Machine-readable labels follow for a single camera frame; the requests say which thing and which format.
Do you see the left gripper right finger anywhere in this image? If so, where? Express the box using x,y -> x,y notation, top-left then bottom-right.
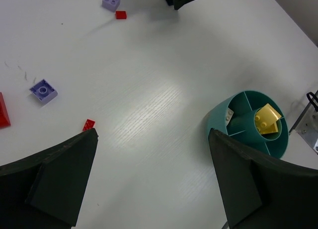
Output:
208,129 -> 318,229

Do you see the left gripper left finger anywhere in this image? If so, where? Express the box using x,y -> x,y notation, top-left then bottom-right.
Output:
0,128 -> 98,229

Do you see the small yellow lego brick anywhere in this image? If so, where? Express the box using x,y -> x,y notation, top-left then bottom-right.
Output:
254,103 -> 282,129

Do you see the small red lego plate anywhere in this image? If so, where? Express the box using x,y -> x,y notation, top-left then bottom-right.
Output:
82,119 -> 95,131

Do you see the red curved lego piece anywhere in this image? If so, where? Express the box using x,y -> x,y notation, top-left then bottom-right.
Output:
0,93 -> 11,128

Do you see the tan lego brick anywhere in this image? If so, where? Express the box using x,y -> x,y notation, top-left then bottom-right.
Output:
225,108 -> 234,124

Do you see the long yellow lego plate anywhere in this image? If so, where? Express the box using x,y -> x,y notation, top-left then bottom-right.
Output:
257,120 -> 282,135

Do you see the small red lego tile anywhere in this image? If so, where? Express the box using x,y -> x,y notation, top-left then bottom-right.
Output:
115,10 -> 127,20

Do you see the lavender lego brick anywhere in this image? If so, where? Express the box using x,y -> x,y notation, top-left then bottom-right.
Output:
102,0 -> 121,12

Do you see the teal divided round container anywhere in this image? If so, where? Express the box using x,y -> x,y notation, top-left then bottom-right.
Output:
206,90 -> 289,159

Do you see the small purple lego piece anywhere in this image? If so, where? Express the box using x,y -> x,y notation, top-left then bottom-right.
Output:
29,79 -> 58,105

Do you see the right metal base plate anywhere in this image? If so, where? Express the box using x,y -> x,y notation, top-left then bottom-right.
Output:
289,91 -> 318,154

